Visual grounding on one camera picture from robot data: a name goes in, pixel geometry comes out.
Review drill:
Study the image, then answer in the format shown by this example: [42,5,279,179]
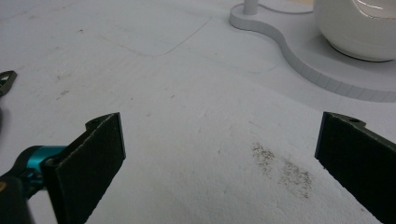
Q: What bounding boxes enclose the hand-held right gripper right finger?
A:
[314,111,396,224]

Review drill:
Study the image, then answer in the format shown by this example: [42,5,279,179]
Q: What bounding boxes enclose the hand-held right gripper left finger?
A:
[40,112,127,224]

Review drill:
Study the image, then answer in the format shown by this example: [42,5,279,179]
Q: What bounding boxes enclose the white curved base board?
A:
[229,3,396,104]

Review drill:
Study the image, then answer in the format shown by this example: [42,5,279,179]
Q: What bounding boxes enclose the white round bowl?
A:
[313,0,396,63]

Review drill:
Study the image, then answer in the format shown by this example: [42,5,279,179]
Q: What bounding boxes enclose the white post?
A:
[242,0,260,16]

